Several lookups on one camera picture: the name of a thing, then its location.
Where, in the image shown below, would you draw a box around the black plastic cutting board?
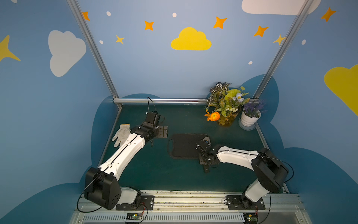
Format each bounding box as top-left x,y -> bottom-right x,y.
167,133 -> 210,160

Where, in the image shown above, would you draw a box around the steel cleaver knife black handle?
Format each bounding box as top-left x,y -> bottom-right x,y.
202,136 -> 212,173

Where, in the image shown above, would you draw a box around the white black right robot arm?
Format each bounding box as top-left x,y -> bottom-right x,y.
196,138 -> 289,210

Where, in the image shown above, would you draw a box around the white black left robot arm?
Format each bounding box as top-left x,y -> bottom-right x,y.
83,124 -> 164,210

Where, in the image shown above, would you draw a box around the right green circuit board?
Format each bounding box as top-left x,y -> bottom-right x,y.
243,213 -> 258,224

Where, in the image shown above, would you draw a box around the green circuit board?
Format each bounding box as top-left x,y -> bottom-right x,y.
243,213 -> 258,224
125,213 -> 143,222

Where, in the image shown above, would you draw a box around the left green circuit board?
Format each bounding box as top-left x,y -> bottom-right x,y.
125,213 -> 143,222

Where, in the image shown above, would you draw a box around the white knitted work glove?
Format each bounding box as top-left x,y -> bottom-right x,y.
112,124 -> 131,148

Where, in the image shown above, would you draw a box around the grey plastic pot saucer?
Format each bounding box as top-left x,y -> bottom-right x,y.
238,119 -> 256,131

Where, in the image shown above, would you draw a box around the glass vase with artificial flowers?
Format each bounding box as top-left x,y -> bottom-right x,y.
205,82 -> 250,127

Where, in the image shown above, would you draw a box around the white pot with lavender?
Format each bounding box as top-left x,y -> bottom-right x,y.
240,100 -> 266,127

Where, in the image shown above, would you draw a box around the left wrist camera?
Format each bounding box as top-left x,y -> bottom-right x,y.
142,111 -> 160,128

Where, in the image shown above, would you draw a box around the rear aluminium frame bar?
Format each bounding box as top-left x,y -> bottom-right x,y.
113,98 -> 207,105

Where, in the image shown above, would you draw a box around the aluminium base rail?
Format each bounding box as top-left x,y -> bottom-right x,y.
70,190 -> 312,224

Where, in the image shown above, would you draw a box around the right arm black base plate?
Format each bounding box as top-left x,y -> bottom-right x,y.
223,195 -> 266,211

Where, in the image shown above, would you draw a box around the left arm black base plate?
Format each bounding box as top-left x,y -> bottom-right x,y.
115,195 -> 155,211

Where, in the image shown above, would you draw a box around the left aluminium frame post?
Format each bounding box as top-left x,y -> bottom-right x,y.
67,0 -> 123,111

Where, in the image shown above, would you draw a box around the aluminium frame post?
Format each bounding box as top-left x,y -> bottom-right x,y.
67,0 -> 123,111
253,0 -> 314,99

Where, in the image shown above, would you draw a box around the right aluminium frame post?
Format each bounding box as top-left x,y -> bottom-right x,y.
253,0 -> 314,99

